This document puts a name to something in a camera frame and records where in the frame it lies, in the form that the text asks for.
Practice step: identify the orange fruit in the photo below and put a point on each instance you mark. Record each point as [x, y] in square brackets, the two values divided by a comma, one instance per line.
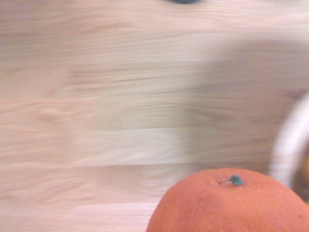
[229, 205]

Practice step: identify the black candle holder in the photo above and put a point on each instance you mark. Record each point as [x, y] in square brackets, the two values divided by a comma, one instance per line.
[184, 1]

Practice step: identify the round wooden bowl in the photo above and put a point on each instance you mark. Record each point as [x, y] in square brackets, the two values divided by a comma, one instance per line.
[289, 145]

